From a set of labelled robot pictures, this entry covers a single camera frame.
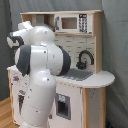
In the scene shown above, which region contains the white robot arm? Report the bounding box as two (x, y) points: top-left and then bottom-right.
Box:
(7, 21), (71, 128)

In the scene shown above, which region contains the wooden toy kitchen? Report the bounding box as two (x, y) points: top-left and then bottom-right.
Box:
(9, 10), (115, 128)

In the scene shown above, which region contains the black toy faucet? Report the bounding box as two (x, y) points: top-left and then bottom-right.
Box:
(75, 49), (95, 71)

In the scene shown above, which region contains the grey toy sink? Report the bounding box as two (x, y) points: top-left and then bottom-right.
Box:
(63, 68), (92, 81)

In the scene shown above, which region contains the grey ice dispenser panel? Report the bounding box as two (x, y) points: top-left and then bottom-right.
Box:
(55, 94), (71, 120)

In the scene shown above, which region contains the toy microwave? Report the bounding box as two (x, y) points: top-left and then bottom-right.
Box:
(55, 14), (92, 33)

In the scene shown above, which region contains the left red stove knob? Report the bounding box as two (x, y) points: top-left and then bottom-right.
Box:
(13, 76), (19, 81)

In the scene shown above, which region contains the grey backdrop curtain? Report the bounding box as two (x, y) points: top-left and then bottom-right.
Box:
(0, 0), (128, 128)

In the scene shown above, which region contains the oven door with handle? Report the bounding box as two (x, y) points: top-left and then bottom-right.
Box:
(18, 90), (25, 115)

